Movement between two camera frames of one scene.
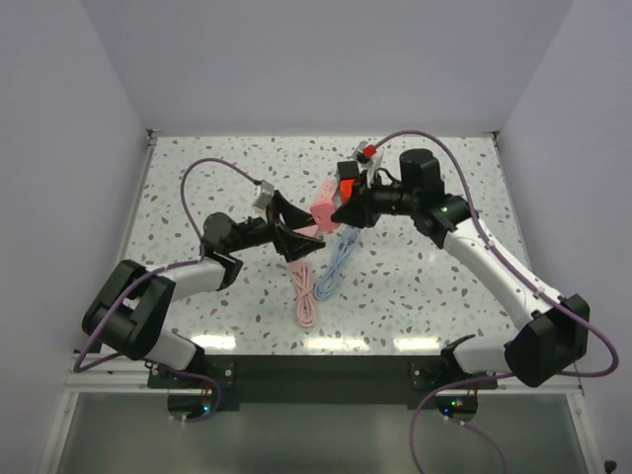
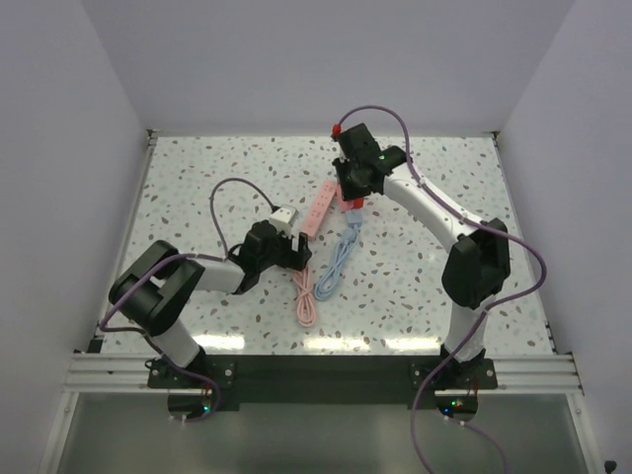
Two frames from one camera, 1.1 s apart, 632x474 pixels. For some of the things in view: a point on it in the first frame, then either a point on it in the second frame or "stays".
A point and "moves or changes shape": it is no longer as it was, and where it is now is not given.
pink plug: (322, 214) moves or changes shape
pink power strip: (325, 196) stays
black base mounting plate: (321, 383) stays
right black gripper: (359, 210) to (349, 194)
